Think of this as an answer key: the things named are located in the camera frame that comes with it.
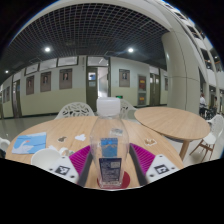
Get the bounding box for flat round red coaster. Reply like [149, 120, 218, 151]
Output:
[96, 170, 132, 190]

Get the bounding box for round wooden side table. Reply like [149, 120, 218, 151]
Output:
[133, 106, 212, 162]

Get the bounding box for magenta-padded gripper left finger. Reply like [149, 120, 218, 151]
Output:
[47, 144, 95, 188]

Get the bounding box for round ceiling lights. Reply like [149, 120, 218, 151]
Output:
[3, 46, 135, 75]

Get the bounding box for white cloud-shaped sticker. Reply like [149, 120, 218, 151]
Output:
[74, 133, 87, 142]

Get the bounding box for blue and white leaflet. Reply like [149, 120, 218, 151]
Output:
[11, 131, 48, 155]

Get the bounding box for clear plastic water bottle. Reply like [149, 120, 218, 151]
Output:
[89, 97, 130, 190]

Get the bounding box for white chair with wooden legs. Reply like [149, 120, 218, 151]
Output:
[189, 114, 224, 163]

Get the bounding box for person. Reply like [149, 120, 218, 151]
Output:
[198, 93, 208, 118]

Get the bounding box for white plastic lattice chair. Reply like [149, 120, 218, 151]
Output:
[119, 98, 138, 120]
[54, 101, 96, 120]
[0, 137, 11, 155]

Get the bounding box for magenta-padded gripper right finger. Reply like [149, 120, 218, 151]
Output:
[128, 143, 181, 187]

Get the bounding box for framed wall portraits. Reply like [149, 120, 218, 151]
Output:
[3, 68, 170, 103]

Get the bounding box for dark-framed open door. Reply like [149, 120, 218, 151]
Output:
[85, 65, 112, 113]

